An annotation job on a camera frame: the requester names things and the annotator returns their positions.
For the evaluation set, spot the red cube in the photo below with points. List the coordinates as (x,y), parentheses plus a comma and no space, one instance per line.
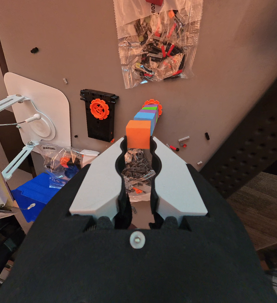
(155,2)

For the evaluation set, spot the cluster of red grey pins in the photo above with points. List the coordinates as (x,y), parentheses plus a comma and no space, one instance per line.
(184,138)

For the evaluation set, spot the blue plastic bin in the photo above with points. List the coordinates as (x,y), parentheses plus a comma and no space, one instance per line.
(34,189)

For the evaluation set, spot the clear bag orange blue parts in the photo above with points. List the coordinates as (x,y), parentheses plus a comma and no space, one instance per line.
(55,161)

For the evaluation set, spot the orange cube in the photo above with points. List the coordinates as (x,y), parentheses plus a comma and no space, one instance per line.
(138,136)

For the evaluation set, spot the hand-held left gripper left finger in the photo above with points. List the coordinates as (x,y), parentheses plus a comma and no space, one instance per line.
(98,182)

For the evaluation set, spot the black perforated panel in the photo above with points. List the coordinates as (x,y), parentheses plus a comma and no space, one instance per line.
(247,142)

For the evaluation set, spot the black perforated block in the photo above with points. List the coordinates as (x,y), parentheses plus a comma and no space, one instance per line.
(98,130)

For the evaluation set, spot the clear bag of grey parts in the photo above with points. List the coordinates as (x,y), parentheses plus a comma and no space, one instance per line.
(138,165)

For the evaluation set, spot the grey desk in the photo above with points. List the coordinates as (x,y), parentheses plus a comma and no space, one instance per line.
(81,35)

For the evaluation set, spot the clear bag of dark parts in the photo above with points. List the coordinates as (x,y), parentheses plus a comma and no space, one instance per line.
(133,28)

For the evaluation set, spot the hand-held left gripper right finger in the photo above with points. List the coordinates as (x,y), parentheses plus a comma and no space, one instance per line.
(178,184)

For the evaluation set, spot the white book stand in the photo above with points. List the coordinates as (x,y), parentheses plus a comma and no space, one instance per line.
(53,101)

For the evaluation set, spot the black small connector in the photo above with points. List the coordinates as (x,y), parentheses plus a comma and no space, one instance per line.
(34,50)

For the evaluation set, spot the orange gear wheel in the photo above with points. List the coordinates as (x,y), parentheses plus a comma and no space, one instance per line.
(150,101)
(99,109)

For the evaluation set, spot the white paper packet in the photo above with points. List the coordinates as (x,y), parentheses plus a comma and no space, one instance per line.
(90,156)

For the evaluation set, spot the blue cube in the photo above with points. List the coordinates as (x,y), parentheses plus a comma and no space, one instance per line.
(143,116)

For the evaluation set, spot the green cube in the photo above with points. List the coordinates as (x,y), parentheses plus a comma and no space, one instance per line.
(150,108)

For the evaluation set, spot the purple cube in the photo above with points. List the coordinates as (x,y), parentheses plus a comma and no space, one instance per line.
(148,111)
(151,105)

